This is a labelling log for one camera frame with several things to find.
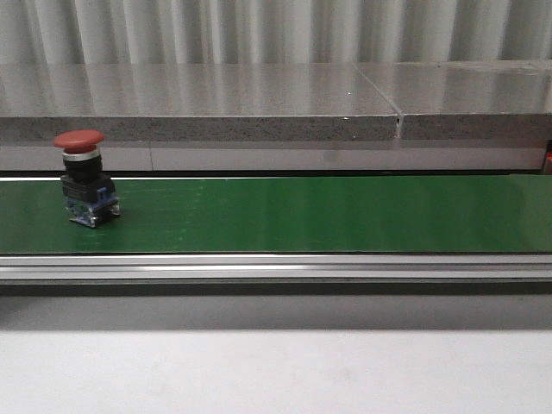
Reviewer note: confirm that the grey stone countertop slab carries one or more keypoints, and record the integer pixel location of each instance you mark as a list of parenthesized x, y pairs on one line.
[(376, 102)]

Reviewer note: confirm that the aluminium conveyor frame rail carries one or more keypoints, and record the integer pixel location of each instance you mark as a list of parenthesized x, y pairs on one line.
[(103, 269)]

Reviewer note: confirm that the white pleated curtain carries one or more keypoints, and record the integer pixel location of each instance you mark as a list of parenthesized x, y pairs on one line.
[(93, 32)]

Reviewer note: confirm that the red mushroom push button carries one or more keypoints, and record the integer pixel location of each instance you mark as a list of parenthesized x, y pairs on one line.
[(90, 194)]

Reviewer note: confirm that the green conveyor belt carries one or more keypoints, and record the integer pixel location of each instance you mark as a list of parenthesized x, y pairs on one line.
[(306, 215)]

